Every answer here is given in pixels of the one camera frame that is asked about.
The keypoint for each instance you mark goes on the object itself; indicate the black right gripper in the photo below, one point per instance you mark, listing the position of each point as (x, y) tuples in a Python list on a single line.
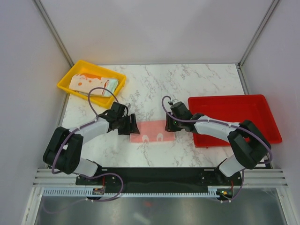
[(169, 127)]

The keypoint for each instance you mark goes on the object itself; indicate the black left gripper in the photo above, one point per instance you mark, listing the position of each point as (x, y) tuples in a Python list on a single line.
[(131, 128)]

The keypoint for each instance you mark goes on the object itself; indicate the pink white towel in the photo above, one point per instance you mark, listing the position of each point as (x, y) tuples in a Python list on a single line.
[(152, 131)]

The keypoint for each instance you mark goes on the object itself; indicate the light blue white towel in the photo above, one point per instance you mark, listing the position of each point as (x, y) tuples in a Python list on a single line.
[(104, 92)]

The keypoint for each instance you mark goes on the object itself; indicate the orange patterned towel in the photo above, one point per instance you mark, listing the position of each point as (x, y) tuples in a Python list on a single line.
[(85, 82)]

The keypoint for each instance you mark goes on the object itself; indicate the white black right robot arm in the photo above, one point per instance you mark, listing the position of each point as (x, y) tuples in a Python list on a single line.
[(248, 144)]

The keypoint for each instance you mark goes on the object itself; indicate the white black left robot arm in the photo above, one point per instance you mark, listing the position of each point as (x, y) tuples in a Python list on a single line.
[(64, 149)]

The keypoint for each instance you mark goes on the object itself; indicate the red plastic tray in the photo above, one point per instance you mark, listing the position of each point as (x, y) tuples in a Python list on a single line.
[(237, 108)]

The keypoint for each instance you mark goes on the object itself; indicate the yellow plastic tray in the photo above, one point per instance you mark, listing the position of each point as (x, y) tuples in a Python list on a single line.
[(83, 67)]

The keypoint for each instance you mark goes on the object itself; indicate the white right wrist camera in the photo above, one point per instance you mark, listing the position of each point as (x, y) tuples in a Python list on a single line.
[(172, 102)]

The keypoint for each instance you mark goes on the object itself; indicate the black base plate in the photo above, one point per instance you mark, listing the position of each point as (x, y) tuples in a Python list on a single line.
[(159, 179)]

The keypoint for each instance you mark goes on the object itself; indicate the white slotted cable duct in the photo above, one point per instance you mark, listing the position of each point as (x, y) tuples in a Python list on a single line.
[(92, 192)]

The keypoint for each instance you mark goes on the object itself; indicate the aluminium frame post left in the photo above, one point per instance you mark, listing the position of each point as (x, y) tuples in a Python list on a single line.
[(53, 31)]

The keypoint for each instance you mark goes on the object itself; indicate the aluminium frame post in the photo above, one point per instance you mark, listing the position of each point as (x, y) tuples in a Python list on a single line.
[(267, 16), (53, 31)]

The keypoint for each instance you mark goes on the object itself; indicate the aluminium frame post right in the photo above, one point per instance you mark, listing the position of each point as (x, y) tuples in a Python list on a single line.
[(267, 16)]

